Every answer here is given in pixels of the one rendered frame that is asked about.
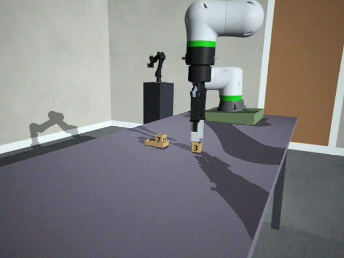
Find tan number cube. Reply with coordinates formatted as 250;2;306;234
191;141;202;153
155;133;167;143

